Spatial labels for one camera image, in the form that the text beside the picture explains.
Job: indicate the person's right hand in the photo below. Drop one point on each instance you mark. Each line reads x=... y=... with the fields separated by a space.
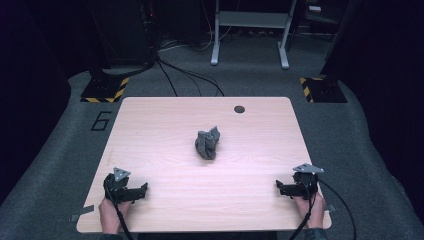
x=316 y=213

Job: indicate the round table grommet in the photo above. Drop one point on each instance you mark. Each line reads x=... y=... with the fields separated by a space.
x=239 y=109

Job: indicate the black stand with striped base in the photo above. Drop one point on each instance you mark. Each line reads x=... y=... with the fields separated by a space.
x=325 y=90
x=105 y=90

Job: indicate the grey tape strip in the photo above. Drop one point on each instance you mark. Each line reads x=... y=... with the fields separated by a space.
x=331 y=207
x=81 y=212

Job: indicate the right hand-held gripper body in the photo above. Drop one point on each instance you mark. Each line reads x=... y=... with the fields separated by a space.
x=305 y=186

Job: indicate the person's left hand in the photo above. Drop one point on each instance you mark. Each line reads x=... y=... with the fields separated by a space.
x=108 y=216

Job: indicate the white desk frame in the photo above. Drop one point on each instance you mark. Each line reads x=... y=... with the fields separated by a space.
x=250 y=19

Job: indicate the grey towel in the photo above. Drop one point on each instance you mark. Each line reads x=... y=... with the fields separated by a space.
x=207 y=143

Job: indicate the black cabinet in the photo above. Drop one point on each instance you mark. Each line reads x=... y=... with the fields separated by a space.
x=126 y=30

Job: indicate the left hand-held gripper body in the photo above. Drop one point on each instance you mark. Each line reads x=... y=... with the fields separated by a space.
x=116 y=191

